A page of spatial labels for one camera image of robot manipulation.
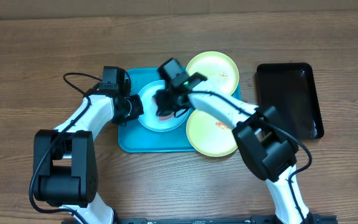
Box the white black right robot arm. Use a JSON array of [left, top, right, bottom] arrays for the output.
[[155, 72, 313, 223]]

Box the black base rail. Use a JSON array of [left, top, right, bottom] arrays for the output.
[[61, 214, 338, 224]]

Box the black tray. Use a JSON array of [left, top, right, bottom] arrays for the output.
[[256, 62, 324, 140]]

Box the yellow plate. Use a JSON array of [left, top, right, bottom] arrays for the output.
[[186, 110, 237, 157], [186, 51, 239, 95]]

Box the red sponge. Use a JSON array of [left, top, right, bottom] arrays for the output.
[[153, 97, 174, 121]]

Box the teal plastic tray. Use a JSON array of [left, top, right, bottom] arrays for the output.
[[117, 67, 242, 154]]

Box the light blue plate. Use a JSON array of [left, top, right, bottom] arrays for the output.
[[138, 80, 190, 132]]

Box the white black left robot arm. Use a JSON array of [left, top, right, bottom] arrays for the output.
[[29, 83, 143, 223]]

